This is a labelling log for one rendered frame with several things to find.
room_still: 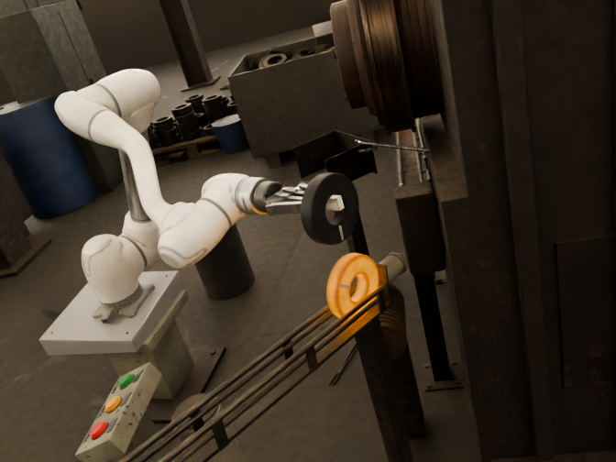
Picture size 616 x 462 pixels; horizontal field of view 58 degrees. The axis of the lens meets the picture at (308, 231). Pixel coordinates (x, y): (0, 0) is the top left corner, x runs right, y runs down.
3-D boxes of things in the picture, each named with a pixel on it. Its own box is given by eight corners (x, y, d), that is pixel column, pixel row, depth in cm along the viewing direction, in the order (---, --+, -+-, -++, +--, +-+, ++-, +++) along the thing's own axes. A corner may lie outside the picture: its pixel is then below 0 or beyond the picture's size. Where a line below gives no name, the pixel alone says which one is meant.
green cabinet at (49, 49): (66, 201, 484) (-22, 24, 417) (101, 170, 545) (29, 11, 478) (115, 191, 473) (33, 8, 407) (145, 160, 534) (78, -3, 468)
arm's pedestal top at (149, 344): (78, 355, 205) (73, 346, 203) (123, 302, 232) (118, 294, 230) (151, 352, 194) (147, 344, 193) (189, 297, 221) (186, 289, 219)
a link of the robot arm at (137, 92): (117, 258, 215) (159, 228, 229) (148, 278, 209) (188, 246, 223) (78, 76, 163) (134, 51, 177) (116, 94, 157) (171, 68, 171)
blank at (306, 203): (352, 162, 120) (340, 162, 122) (303, 187, 110) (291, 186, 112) (365, 228, 125) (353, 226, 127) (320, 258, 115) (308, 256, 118)
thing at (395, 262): (409, 275, 138) (406, 254, 136) (388, 291, 132) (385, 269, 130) (389, 270, 142) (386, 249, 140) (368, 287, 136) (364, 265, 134)
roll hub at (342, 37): (370, 90, 169) (350, -6, 156) (368, 118, 144) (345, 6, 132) (352, 94, 170) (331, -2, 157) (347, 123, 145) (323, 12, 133)
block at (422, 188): (446, 256, 155) (434, 178, 144) (450, 271, 148) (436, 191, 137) (408, 261, 157) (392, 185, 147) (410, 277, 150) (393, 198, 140)
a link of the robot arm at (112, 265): (88, 298, 205) (62, 249, 193) (126, 269, 216) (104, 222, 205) (115, 308, 195) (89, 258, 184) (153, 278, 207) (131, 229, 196)
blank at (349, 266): (371, 323, 131) (360, 319, 134) (385, 258, 132) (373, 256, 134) (330, 320, 120) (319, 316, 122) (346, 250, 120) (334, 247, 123)
